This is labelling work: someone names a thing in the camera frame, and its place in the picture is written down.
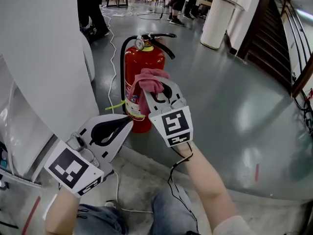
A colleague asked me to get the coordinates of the person's left forearm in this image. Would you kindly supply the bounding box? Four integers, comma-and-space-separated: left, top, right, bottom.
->
44, 187, 82, 235

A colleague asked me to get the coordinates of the person's leg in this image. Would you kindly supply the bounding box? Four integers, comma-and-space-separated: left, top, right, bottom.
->
75, 203, 129, 235
150, 187, 199, 235

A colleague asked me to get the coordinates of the wooden handrail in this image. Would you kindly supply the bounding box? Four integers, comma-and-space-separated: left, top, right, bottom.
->
290, 54, 313, 99

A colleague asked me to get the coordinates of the pink cloth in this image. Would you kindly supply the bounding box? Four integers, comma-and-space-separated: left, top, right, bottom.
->
129, 68, 171, 118

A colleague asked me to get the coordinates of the white floor cable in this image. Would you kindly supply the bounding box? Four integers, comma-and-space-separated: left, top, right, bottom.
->
105, 169, 154, 214

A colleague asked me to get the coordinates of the white ribbed cylinder bin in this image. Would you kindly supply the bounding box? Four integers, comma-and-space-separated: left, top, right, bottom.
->
200, 0, 244, 50

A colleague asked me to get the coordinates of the dark wooden staircase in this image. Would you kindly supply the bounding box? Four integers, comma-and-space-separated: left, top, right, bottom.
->
236, 0, 294, 93

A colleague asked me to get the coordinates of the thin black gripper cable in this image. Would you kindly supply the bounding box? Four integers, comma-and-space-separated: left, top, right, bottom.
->
167, 142, 199, 235

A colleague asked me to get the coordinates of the red fire extinguisher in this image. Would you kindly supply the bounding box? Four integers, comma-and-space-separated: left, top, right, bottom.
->
120, 33, 177, 134

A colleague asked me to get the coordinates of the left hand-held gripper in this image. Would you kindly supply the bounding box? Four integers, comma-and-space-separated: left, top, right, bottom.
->
43, 114, 134, 197

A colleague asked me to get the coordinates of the black floor cable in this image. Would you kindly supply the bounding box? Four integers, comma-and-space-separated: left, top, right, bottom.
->
136, 7, 165, 21

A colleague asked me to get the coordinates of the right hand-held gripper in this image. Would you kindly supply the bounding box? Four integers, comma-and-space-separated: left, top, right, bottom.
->
142, 76, 194, 148

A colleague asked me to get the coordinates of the long white extension cable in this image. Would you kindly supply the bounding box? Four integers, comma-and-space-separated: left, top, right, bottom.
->
100, 5, 118, 108

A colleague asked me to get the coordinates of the bundle of black cables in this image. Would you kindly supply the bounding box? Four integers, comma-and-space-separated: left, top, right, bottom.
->
293, 89, 313, 138

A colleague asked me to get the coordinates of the yellow-green zip tie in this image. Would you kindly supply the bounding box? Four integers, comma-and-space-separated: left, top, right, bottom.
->
105, 100, 127, 111

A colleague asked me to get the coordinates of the person's left leg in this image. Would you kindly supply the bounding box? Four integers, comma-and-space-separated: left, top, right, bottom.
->
75, 203, 129, 235

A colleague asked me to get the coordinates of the white rounded appliance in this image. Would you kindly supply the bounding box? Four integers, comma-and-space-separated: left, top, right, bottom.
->
81, 32, 96, 83

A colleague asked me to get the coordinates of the person's pale sleeve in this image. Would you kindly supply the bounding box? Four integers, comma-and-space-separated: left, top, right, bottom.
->
209, 215, 258, 235

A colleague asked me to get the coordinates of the person's right forearm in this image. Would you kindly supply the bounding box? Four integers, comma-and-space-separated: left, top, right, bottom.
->
175, 141, 241, 232

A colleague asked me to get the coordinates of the person's right leg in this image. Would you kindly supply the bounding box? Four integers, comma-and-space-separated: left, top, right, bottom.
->
150, 187, 199, 235

